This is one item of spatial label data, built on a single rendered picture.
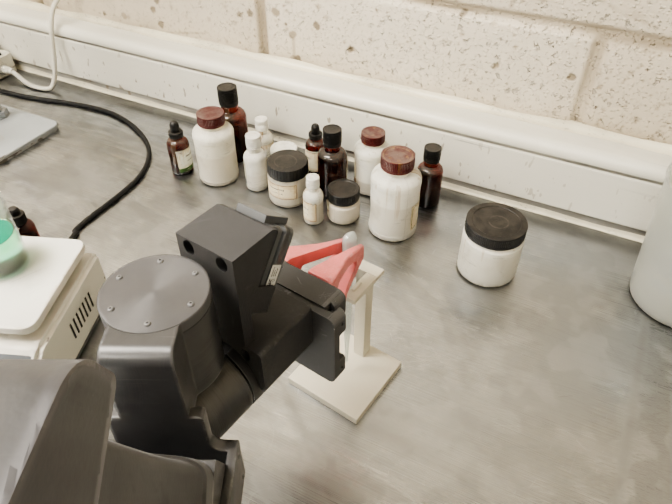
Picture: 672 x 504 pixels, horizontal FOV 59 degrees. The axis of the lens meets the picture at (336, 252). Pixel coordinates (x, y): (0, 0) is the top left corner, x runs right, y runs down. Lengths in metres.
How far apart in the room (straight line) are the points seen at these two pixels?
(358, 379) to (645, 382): 0.28
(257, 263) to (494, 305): 0.39
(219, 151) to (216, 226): 0.47
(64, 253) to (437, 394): 0.39
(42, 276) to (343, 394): 0.30
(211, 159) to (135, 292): 0.50
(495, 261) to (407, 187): 0.13
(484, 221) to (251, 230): 0.38
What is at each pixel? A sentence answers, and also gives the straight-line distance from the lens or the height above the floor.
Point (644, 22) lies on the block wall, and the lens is 0.74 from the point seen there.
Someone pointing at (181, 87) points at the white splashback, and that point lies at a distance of 0.98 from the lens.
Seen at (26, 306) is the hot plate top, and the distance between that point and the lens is 0.60.
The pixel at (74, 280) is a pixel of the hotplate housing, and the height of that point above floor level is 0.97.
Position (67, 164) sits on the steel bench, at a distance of 0.94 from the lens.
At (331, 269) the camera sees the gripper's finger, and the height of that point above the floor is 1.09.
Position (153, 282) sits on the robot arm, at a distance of 0.32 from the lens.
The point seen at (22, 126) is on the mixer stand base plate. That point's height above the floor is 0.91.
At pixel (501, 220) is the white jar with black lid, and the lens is 0.67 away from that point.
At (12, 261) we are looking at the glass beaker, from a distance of 0.62.
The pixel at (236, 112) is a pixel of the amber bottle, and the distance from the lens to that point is 0.85.
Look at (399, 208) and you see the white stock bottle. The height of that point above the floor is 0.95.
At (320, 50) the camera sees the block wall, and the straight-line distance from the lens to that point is 0.86.
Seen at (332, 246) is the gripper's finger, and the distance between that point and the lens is 0.46.
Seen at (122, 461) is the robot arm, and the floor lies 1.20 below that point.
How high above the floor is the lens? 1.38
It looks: 42 degrees down
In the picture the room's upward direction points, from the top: straight up
